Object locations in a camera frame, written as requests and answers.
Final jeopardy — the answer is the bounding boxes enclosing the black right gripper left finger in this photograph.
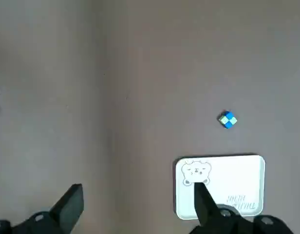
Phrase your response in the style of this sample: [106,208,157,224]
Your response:
[0,183,84,234]

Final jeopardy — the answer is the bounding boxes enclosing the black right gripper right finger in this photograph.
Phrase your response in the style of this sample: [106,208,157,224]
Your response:
[188,181,295,234]

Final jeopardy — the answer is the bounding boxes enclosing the tray with bear print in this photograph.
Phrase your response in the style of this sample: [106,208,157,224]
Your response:
[174,155,265,220]

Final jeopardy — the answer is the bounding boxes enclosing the blue white checkered cube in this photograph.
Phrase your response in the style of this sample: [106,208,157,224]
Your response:
[217,109,238,129]

